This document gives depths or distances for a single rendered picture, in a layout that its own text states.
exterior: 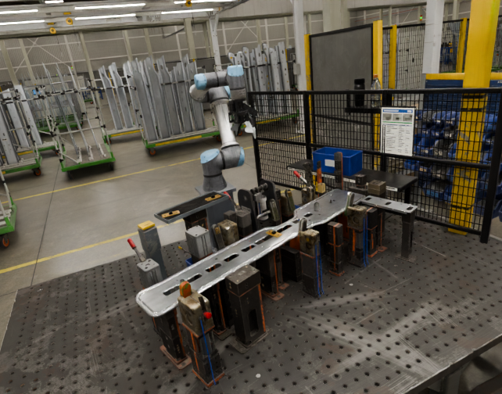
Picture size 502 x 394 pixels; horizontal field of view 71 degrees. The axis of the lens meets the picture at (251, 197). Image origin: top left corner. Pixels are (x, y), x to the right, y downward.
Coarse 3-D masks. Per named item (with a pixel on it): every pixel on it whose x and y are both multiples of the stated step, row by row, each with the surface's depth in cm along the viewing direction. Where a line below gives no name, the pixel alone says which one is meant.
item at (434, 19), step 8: (432, 0) 474; (440, 0) 473; (432, 8) 477; (440, 8) 476; (432, 16) 480; (440, 16) 481; (432, 24) 483; (440, 24) 485; (432, 32) 486; (440, 32) 489; (432, 40) 489; (440, 40) 493; (424, 48) 504; (432, 48) 492; (424, 56) 507; (432, 56) 496; (424, 64) 510; (432, 64) 500; (424, 72) 513; (432, 72) 504
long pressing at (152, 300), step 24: (336, 192) 215; (312, 216) 188; (336, 216) 187; (240, 240) 172; (288, 240) 168; (192, 264) 156; (240, 264) 152; (168, 288) 142; (192, 288) 140; (168, 312) 130
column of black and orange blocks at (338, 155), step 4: (336, 152) 224; (340, 152) 223; (336, 156) 224; (340, 156) 223; (336, 160) 225; (340, 160) 224; (336, 164) 226; (340, 164) 226; (336, 168) 228; (340, 168) 226; (336, 172) 228; (340, 172) 227; (336, 176) 230; (340, 176) 228; (336, 180) 231; (340, 180) 229; (336, 184) 232; (340, 184) 230; (336, 188) 233; (340, 188) 231
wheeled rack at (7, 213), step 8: (8, 192) 484; (8, 200) 479; (0, 208) 416; (8, 208) 485; (16, 208) 502; (0, 216) 459; (8, 216) 450; (0, 224) 427; (8, 224) 423; (0, 232) 420; (0, 240) 422; (8, 240) 436
